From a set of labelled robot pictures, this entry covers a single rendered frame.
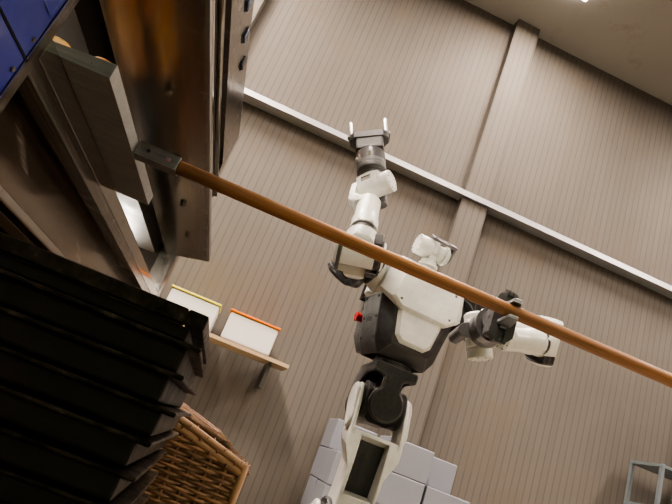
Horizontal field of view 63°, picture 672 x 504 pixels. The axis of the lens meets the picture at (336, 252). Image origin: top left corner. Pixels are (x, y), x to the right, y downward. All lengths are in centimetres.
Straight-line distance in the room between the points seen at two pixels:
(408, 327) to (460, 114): 514
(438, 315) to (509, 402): 429
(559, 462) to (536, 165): 319
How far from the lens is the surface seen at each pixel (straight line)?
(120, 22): 119
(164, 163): 117
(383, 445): 161
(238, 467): 81
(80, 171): 122
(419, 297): 163
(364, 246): 115
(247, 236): 535
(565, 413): 623
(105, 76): 97
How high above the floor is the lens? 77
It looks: 20 degrees up
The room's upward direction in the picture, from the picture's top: 21 degrees clockwise
